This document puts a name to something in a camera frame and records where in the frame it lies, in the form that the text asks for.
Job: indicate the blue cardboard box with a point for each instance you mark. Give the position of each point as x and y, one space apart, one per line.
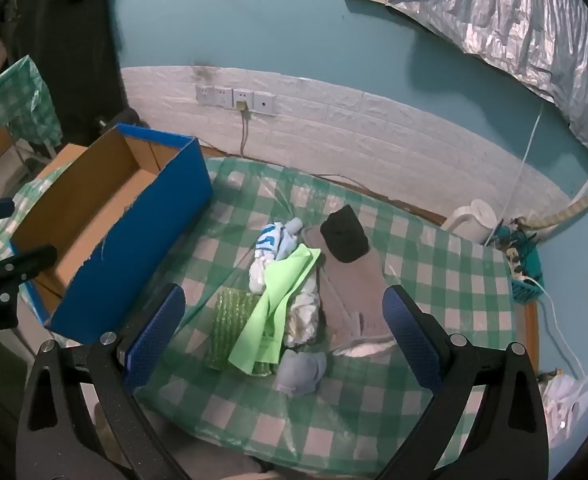
138 240

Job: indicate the white wall socket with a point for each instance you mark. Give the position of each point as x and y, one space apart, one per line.
222 96
265 103
243 96
204 94

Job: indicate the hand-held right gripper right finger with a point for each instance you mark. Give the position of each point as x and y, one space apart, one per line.
409 335

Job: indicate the green checked hanging cloth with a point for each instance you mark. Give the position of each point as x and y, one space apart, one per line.
13 105

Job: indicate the silver foil curtain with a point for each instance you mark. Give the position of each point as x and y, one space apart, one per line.
504 10

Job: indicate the grey blue sock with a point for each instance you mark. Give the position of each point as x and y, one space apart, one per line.
301 372

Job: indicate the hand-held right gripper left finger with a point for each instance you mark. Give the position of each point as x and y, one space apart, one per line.
156 327

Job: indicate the white crumpled cloth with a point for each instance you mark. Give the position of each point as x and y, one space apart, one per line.
304 315

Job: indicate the black cloth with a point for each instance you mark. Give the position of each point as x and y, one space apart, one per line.
344 235

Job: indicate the white power strip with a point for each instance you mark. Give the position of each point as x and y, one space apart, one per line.
515 261

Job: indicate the blue white striped cloth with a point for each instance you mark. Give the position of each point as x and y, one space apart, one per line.
270 240

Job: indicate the green checked tablecloth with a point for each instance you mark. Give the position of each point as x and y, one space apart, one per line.
424 280

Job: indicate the dark hanging coat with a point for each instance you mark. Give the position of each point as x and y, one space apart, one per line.
68 50

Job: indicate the white kettle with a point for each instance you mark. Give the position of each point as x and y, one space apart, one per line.
474 220

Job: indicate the grey towel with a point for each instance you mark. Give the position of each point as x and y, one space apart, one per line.
354 295

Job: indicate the white plastic bag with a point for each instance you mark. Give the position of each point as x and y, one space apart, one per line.
569 405

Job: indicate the wooden table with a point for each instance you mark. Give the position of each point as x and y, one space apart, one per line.
531 335

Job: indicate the teal plastic basket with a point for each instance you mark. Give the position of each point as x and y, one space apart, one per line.
526 290

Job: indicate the green ribbed cloth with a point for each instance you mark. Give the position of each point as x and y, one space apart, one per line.
228 320

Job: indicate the light green cloth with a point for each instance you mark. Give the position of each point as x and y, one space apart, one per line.
269 305

